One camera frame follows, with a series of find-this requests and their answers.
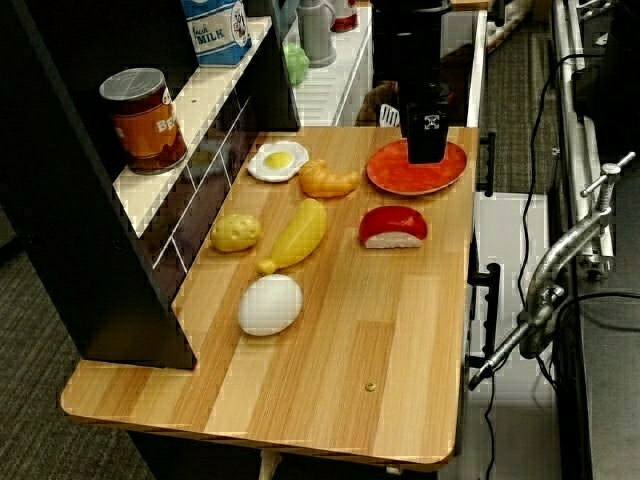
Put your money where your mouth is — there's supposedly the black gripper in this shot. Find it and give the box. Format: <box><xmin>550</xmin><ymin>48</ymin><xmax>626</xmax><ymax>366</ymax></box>
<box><xmin>398</xmin><ymin>79</ymin><xmax>450</xmax><ymax>166</ymax></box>

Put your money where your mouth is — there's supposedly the red round plate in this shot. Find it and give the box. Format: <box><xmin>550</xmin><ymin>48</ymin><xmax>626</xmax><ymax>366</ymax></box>
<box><xmin>365</xmin><ymin>139</ymin><xmax>469</xmax><ymax>196</ymax></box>

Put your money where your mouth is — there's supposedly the brown cloth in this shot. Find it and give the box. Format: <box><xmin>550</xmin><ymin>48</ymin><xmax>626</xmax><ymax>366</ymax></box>
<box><xmin>355</xmin><ymin>82</ymin><xmax>401</xmax><ymax>126</ymax></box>

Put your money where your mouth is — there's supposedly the white toy sink unit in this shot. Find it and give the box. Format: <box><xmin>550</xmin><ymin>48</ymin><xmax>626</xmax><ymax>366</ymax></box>
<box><xmin>279</xmin><ymin>0</ymin><xmax>489</xmax><ymax>129</ymax></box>

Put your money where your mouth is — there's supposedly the orange toy croissant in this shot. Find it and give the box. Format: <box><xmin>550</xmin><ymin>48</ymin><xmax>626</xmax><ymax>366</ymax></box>
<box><xmin>298</xmin><ymin>158</ymin><xmax>360</xmax><ymax>199</ymax></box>

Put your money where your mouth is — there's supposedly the red toy tomato can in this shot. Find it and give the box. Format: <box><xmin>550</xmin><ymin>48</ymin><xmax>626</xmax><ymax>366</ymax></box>
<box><xmin>329</xmin><ymin>0</ymin><xmax>360</xmax><ymax>34</ymax></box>

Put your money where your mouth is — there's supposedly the grey toy faucet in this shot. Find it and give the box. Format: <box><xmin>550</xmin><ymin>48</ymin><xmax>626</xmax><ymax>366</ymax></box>
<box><xmin>297</xmin><ymin>0</ymin><xmax>339</xmax><ymax>69</ymax></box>

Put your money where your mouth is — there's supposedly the green toy lettuce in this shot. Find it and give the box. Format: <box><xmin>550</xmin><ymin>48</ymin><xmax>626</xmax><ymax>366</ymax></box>
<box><xmin>282</xmin><ymin>42</ymin><xmax>311</xmax><ymax>86</ymax></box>

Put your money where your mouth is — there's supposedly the toy fried egg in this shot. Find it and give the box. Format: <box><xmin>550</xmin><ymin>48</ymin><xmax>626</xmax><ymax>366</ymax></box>
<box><xmin>246</xmin><ymin>140</ymin><xmax>311</xmax><ymax>185</ymax></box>

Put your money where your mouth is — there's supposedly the metal clamp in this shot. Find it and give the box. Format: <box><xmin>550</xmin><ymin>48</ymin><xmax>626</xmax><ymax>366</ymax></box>
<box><xmin>467</xmin><ymin>152</ymin><xmax>636</xmax><ymax>392</ymax></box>

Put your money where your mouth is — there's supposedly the yellow toy potato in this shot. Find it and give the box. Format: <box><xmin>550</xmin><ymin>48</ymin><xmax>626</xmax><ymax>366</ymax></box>
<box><xmin>209</xmin><ymin>213</ymin><xmax>262</xmax><ymax>252</ymax></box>

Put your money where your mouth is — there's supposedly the white toy egg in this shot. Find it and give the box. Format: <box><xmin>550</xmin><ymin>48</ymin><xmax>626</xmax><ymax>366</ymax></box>
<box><xmin>237</xmin><ymin>273</ymin><xmax>304</xmax><ymax>337</ymax></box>

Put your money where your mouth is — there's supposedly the blue toy milk carton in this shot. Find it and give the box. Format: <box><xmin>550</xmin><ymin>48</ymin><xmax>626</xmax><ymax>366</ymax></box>
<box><xmin>180</xmin><ymin>0</ymin><xmax>254</xmax><ymax>68</ymax></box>

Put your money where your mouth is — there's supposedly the orange toy beans can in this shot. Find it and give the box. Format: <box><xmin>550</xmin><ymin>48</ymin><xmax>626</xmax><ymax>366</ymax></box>
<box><xmin>98</xmin><ymin>67</ymin><xmax>190</xmax><ymax>175</ymax></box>

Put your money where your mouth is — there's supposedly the black cable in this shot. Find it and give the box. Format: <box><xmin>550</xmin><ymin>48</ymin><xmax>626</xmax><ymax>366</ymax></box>
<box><xmin>482</xmin><ymin>52</ymin><xmax>601</xmax><ymax>480</ymax></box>

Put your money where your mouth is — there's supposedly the aluminium rail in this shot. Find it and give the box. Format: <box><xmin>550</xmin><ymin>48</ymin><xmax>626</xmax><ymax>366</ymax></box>
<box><xmin>549</xmin><ymin>0</ymin><xmax>617</xmax><ymax>274</ymax></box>

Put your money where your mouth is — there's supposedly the black drawer handle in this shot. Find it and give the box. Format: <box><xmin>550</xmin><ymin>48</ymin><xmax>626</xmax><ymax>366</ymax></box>
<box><xmin>467</xmin><ymin>263</ymin><xmax>501</xmax><ymax>361</ymax></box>

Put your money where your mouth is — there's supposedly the black shelf frame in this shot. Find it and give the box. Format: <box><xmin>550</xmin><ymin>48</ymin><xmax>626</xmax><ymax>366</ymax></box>
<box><xmin>0</xmin><ymin>0</ymin><xmax>301</xmax><ymax>371</ymax></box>

